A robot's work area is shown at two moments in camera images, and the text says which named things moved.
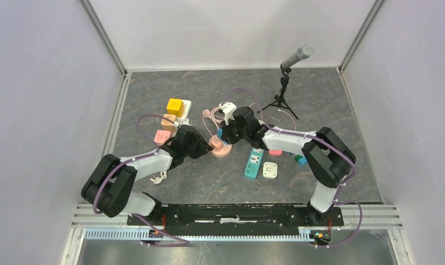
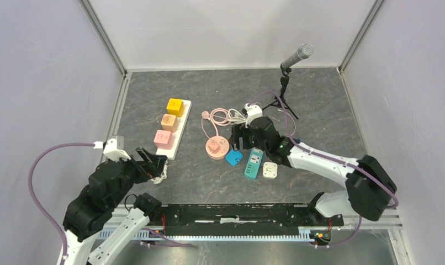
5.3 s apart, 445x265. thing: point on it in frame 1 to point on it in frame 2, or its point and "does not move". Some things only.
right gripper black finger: x=226 y=133 to x=239 y=131
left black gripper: x=203 y=147 to x=154 y=167
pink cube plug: x=160 y=136 does not move
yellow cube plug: x=175 y=106 does not move
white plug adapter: x=269 y=170 does not move
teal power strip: x=253 y=164 does not move
